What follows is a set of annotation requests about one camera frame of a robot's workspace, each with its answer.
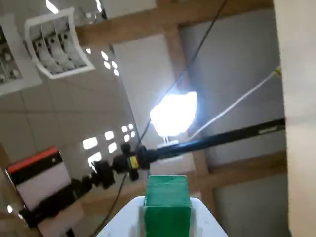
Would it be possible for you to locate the white louvered ceiling light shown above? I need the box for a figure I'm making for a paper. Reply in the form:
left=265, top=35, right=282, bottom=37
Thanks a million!
left=0, top=14, right=43, bottom=96
left=24, top=6, right=96, bottom=80

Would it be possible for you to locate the green rectangular block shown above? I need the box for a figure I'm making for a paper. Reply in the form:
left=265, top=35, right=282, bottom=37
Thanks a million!
left=144, top=174, right=193, bottom=237

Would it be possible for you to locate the white cable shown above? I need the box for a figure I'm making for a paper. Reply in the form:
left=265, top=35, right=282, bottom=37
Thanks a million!
left=189, top=66, right=282, bottom=139

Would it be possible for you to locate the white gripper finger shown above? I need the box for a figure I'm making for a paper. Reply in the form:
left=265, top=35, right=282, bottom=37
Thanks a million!
left=95, top=196, right=149, bottom=237
left=189, top=197, right=229, bottom=237

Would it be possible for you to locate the wooden beam frame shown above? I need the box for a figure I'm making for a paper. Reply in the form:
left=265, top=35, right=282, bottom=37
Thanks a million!
left=74, top=0, right=289, bottom=237

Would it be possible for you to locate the thin black cable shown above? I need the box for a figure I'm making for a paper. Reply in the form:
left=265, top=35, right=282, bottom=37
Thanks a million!
left=95, top=0, right=229, bottom=235

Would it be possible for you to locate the bright white lamp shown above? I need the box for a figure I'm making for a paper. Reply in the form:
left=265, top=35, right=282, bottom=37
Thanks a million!
left=149, top=90, right=198, bottom=138

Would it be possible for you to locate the orange black LED panel light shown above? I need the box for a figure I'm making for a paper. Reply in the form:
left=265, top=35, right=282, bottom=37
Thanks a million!
left=5, top=146, right=76, bottom=230

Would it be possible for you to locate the black clamp ball head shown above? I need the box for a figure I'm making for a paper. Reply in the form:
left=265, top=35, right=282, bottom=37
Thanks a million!
left=81, top=142, right=154, bottom=191

